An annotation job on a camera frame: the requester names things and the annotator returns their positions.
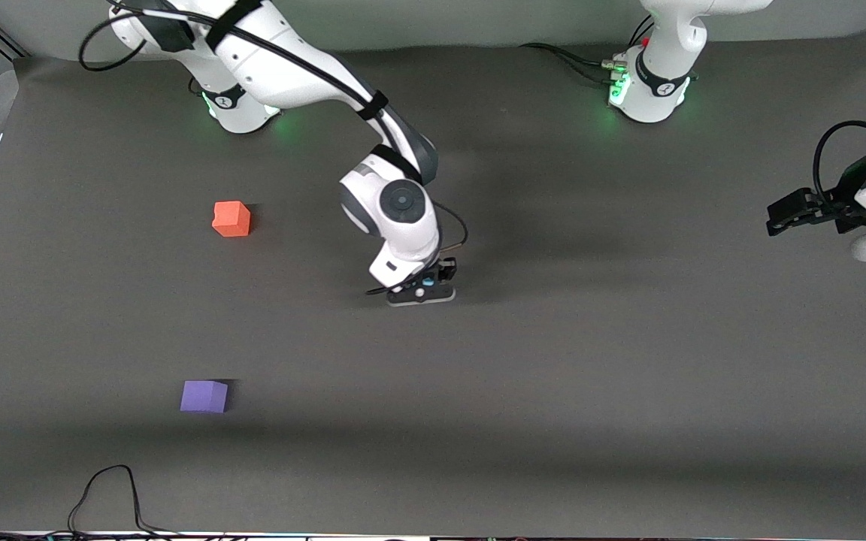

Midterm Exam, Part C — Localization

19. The orange foam block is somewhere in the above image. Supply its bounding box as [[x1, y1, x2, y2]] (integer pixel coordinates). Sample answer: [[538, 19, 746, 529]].
[[212, 201, 252, 238]]

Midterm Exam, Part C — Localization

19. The purple foam block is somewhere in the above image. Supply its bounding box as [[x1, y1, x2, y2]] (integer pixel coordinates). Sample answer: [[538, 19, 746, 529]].
[[180, 380, 229, 414]]

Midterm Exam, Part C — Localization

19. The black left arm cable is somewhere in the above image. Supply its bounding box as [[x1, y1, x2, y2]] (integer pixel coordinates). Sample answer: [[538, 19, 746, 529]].
[[813, 119, 866, 213]]

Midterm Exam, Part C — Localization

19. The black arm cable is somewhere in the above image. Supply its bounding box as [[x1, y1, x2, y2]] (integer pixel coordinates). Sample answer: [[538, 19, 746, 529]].
[[78, 0, 471, 295], [813, 119, 866, 213]]

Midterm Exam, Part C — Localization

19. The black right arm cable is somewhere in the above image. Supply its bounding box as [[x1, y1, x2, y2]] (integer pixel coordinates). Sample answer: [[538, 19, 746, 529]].
[[78, 0, 471, 295]]

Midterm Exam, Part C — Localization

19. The black left base cable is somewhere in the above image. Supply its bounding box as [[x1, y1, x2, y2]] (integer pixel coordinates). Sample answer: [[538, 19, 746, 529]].
[[519, 14, 656, 85]]

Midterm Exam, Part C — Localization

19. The black cable on table edge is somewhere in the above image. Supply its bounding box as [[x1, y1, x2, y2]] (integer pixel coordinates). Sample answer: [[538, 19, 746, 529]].
[[0, 464, 186, 541]]

